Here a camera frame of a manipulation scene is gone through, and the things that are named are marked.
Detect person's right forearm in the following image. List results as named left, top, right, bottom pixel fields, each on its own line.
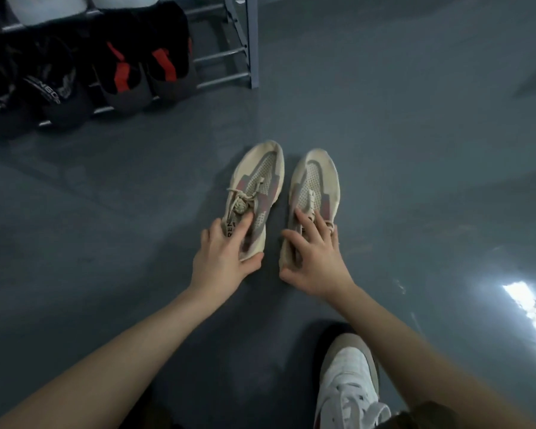
left=335, top=283, right=536, bottom=429

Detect beige mesh sneaker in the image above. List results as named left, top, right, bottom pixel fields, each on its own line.
left=279, top=148, right=342, bottom=269
left=220, top=139, right=286, bottom=265

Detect black shoe with lettered strap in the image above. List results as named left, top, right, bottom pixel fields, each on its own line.
left=20, top=35, right=95, bottom=130
left=0, top=35, right=37, bottom=140

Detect person's white laced shoe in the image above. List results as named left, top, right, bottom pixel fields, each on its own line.
left=314, top=332, right=392, bottom=429

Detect person's right hand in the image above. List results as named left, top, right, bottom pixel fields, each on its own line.
left=279, top=208, right=356, bottom=302

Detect person's left hand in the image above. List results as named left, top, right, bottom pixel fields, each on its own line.
left=191, top=212, right=264, bottom=302

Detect black shoe with red stripe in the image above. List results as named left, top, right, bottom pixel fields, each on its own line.
left=141, top=1, right=196, bottom=103
left=91, top=22, right=155, bottom=115

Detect grey metal shoe rack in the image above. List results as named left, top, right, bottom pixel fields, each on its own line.
left=0, top=0, right=261, bottom=144

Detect person's left forearm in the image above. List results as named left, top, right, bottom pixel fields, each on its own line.
left=0, top=283, right=215, bottom=429

